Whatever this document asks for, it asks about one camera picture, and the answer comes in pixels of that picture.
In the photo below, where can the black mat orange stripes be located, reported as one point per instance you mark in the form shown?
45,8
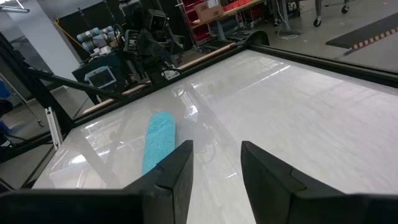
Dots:
367,32

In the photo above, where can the chair caster wheel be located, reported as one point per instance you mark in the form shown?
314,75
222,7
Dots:
317,21
345,9

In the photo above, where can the cardboard box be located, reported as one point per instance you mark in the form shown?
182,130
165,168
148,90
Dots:
208,11

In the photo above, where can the wooden top workbench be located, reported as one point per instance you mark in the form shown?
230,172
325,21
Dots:
231,11

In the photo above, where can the shelf rack with red bins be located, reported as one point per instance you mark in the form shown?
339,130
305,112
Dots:
200,32

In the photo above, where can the grey desk leg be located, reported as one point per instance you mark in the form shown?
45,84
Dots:
284,18

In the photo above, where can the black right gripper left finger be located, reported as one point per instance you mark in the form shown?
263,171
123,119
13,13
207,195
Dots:
174,186

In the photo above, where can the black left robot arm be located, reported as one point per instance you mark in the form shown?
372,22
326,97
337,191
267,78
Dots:
155,68

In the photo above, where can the blue microfibre towel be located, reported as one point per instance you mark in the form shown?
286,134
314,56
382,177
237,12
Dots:
158,140

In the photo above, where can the wooden side board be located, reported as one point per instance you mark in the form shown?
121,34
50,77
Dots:
202,58

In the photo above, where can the white bracket plate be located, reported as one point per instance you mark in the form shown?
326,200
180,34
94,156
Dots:
53,127

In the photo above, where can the dark utility cart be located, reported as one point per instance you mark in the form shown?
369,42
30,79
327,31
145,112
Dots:
109,60

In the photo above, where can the tube light fixture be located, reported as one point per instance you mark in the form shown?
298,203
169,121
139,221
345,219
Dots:
14,9

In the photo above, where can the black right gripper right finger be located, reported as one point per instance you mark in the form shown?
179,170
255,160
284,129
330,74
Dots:
270,186

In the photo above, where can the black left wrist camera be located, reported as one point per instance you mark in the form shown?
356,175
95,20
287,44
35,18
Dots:
157,20

